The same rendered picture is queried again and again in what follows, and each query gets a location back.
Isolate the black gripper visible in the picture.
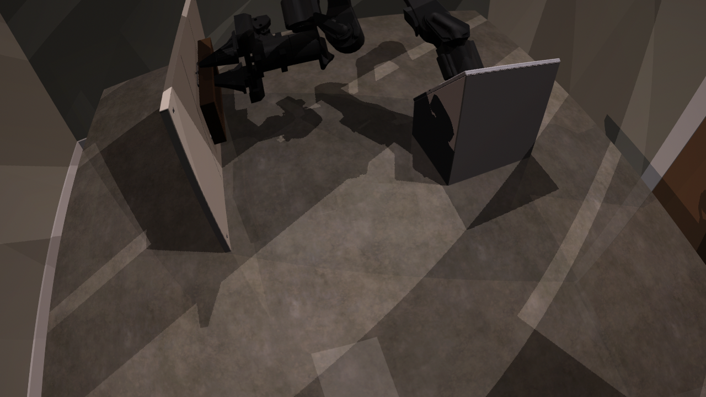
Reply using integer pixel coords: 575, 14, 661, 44
199, 13, 293, 103

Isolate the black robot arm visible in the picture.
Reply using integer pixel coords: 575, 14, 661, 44
252, 0, 484, 81

